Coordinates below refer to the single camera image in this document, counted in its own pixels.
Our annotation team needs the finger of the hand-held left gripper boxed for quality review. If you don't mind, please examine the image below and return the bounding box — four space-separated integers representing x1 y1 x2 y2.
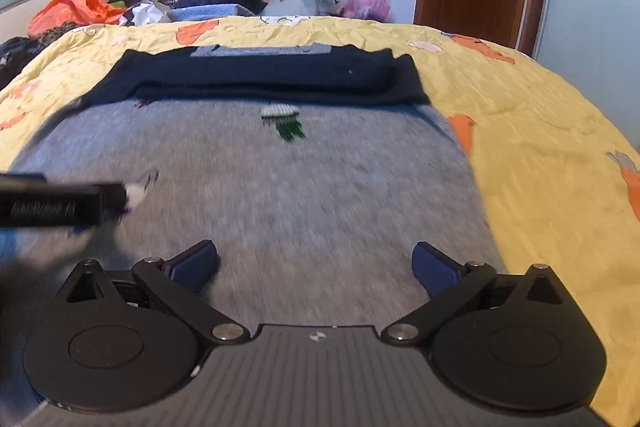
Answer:
0 174 47 188
97 183 127 214

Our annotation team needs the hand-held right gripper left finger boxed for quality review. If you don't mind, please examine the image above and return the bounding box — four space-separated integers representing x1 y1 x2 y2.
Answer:
49 239 251 347

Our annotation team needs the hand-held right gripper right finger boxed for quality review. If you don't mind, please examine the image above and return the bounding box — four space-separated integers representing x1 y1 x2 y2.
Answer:
382 241 582 347

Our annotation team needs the grey sweater with navy sleeves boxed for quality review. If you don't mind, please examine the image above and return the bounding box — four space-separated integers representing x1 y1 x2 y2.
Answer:
0 43 508 427

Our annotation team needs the dark patterned cloth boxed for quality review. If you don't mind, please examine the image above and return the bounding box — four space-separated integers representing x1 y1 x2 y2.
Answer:
0 22 76 90

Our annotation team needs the yellow printed quilt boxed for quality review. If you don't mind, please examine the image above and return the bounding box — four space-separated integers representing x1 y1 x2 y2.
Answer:
0 16 640 418

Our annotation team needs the orange plastic bag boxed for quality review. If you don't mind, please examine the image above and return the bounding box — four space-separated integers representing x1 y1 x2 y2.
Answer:
28 0 126 38

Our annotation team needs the white crumpled cloth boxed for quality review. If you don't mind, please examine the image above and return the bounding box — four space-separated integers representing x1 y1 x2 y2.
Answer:
120 1 173 26

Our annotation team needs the light blue knit cloth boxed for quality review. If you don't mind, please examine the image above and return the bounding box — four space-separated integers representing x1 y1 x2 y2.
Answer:
167 4 256 22

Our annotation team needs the pink plastic bag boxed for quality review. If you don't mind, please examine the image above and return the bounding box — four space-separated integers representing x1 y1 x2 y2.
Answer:
342 0 392 22

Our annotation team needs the white wardrobe with flower decals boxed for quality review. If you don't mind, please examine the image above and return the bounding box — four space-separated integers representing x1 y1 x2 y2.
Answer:
535 0 640 152

